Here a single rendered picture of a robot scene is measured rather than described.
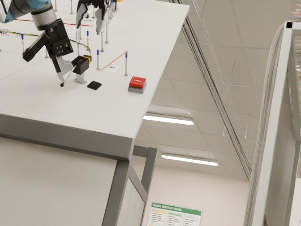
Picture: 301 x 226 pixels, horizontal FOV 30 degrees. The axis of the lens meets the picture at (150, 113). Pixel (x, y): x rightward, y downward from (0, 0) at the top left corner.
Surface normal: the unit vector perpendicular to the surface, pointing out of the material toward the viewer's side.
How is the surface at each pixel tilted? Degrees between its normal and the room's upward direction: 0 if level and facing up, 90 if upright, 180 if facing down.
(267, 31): 180
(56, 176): 90
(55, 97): 54
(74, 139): 90
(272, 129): 90
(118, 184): 90
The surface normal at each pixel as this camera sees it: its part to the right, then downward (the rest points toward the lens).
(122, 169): -0.10, -0.32
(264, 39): -0.22, 0.93
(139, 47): 0.04, -0.80
